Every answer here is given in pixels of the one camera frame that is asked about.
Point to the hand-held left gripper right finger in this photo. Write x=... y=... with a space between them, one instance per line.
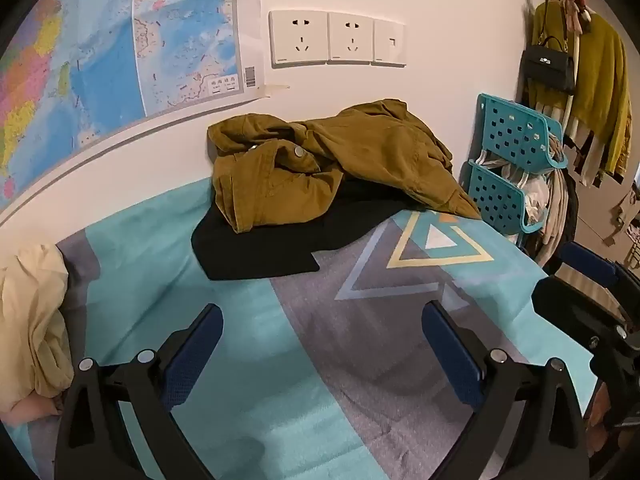
x=450 y=351

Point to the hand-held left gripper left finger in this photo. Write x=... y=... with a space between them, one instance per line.
x=197 y=341

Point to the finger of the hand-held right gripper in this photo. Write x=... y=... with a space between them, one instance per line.
x=587 y=262
x=570 y=302

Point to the black garment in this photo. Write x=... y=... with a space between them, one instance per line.
x=260 y=255

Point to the olive brown jacket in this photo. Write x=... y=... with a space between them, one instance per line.
x=375 y=155

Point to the beige hanging cloth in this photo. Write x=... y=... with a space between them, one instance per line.
x=555 y=220

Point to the beige coat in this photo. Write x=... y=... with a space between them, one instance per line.
x=625 y=210

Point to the beige striped hanging garment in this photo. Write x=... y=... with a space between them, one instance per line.
x=590 y=152

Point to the teal perforated plastic basket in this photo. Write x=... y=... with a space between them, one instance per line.
x=492 y=197
x=515 y=127

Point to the teal patterned bed sheet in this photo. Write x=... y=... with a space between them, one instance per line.
x=310 y=410

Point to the cream cloth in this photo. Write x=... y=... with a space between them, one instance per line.
x=30 y=320

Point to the pink cloth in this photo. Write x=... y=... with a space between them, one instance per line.
x=25 y=410

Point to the black handbag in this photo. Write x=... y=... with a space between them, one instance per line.
x=547 y=67

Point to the pink hanging plush toy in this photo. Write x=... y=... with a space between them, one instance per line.
x=572 y=2

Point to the beige tape strip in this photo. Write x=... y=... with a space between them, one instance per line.
x=277 y=90

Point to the white wall socket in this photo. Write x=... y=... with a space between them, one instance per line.
x=351 y=38
x=299 y=37

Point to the colourful wall map poster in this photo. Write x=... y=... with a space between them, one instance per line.
x=100 y=35

